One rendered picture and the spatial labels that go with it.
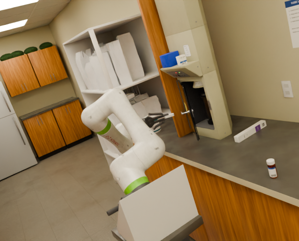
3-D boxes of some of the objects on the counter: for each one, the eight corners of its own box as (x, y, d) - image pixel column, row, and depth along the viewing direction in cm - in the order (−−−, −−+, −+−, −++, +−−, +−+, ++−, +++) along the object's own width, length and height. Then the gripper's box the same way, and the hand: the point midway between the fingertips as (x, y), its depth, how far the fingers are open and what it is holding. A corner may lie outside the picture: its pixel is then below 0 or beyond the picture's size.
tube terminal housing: (216, 121, 250) (191, 27, 230) (246, 125, 221) (220, 19, 201) (193, 134, 240) (164, 37, 220) (220, 140, 211) (191, 29, 191)
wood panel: (223, 114, 262) (178, -61, 226) (226, 114, 260) (181, -62, 224) (178, 136, 243) (121, -50, 207) (180, 137, 240) (123, -51, 204)
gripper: (144, 134, 212) (177, 124, 211) (138, 117, 208) (171, 106, 207) (144, 131, 219) (175, 121, 218) (138, 114, 216) (170, 104, 215)
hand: (169, 115), depth 213 cm, fingers closed
